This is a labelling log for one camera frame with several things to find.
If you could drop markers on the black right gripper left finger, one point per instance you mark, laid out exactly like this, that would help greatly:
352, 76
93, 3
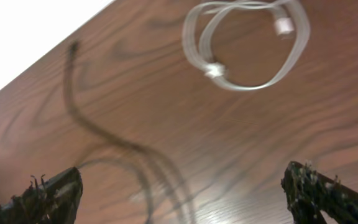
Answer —
53, 201

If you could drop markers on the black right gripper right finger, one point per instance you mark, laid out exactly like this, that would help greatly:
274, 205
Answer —
309, 193

